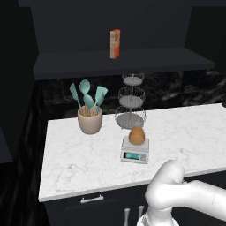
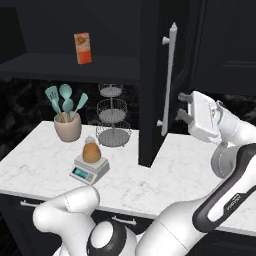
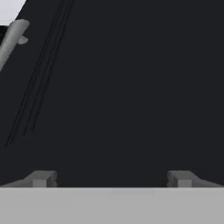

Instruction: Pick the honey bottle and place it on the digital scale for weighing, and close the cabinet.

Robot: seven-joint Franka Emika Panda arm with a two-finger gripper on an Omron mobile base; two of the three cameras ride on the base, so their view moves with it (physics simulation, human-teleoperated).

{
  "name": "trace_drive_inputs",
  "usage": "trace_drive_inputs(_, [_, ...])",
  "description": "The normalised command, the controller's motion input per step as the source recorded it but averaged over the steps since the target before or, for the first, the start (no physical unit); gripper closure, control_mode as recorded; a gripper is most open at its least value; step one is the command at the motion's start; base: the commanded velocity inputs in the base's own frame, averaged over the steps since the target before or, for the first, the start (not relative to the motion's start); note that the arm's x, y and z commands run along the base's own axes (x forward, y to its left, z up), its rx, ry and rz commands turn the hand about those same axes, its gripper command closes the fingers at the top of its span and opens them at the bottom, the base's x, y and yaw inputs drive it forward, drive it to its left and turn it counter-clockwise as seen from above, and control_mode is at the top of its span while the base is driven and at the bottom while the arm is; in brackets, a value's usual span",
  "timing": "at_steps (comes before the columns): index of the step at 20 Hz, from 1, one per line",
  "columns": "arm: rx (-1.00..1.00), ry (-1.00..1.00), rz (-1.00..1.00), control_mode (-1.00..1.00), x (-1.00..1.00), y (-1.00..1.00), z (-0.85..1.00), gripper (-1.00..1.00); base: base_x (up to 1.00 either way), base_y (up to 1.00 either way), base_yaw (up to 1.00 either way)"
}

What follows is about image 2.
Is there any white drawer handle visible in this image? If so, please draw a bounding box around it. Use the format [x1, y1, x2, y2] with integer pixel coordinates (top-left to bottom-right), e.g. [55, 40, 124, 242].
[19, 199, 45, 208]
[111, 215, 138, 227]

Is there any white digital scale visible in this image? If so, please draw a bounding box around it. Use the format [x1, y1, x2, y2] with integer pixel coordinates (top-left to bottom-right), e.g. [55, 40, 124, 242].
[68, 153, 111, 186]

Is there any black closed cabinet door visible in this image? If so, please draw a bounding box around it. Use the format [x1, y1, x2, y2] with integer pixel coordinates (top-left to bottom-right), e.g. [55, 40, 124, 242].
[192, 0, 256, 97]

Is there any black base cabinet front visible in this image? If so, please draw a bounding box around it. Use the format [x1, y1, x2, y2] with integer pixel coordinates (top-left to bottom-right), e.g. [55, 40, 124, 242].
[194, 229, 256, 256]

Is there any teal large spoon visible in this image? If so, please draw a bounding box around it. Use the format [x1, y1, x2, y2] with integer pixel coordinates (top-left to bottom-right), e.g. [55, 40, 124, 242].
[58, 83, 74, 102]

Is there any three-tier wire stand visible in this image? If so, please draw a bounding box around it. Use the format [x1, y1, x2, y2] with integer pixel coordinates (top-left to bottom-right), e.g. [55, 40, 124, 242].
[95, 82, 132, 148]

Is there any black open wall cabinet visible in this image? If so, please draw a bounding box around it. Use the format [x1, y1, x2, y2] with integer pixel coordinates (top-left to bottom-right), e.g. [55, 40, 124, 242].
[0, 0, 142, 85]

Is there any teal flat spatula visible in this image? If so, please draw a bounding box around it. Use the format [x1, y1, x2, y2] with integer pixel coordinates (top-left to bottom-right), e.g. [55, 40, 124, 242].
[70, 92, 90, 122]

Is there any white cabinet door handle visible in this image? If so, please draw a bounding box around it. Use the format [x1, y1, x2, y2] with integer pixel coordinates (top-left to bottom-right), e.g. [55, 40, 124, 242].
[156, 22, 179, 137]

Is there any black drawer front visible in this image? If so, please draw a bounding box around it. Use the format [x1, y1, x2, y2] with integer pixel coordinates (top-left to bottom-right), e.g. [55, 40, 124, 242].
[0, 192, 51, 256]
[90, 209, 160, 236]

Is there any black open cabinet door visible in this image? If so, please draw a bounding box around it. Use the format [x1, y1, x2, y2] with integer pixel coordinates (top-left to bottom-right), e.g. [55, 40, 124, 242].
[137, 0, 202, 168]

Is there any teal small spoon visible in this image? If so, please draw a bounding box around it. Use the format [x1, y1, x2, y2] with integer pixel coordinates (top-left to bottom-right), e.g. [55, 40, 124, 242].
[61, 98, 75, 123]

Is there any amber honey bottle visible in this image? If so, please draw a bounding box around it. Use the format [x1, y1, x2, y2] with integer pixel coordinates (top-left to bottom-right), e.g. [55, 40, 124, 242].
[82, 135, 102, 164]

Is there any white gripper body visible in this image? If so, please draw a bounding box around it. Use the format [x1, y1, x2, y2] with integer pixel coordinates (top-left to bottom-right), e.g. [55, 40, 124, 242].
[187, 90, 221, 144]

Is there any beige utensil pot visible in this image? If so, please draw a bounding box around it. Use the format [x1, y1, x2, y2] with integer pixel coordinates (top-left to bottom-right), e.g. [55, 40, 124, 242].
[53, 111, 83, 144]

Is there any orange carton box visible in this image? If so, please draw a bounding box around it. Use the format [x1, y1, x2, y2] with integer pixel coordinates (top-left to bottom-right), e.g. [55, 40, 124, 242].
[73, 31, 93, 65]

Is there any teal slotted spatula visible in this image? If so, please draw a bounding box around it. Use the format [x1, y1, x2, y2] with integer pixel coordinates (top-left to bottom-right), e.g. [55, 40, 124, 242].
[44, 85, 65, 123]

